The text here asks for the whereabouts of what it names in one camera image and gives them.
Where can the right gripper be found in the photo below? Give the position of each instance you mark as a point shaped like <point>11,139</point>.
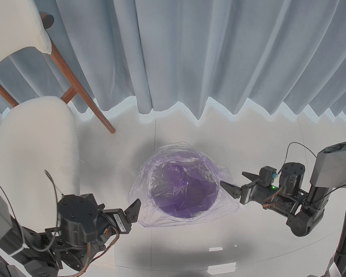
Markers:
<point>256,195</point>

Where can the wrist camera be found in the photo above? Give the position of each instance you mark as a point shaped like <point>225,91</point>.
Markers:
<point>101,207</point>
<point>266,174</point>

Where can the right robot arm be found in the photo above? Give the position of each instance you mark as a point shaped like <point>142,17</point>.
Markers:
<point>317,200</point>

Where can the purple plastic bag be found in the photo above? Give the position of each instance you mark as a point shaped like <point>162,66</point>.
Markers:
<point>167,166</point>

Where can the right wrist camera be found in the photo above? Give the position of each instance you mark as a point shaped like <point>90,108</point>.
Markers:
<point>266,174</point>

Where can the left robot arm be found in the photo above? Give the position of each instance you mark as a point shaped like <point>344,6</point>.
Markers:
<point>75,221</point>

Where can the white trash bin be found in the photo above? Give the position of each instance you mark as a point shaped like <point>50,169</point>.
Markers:
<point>187,216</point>

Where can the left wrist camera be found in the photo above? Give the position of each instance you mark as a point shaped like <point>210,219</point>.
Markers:
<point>101,207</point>

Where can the pale blue curtain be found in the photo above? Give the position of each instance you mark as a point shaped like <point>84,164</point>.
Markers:
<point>190,39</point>

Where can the white cushioned wooden chair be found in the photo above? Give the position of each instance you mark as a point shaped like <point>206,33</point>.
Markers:
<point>31,140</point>

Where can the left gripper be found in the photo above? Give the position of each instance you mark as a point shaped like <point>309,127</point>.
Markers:
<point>119,221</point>

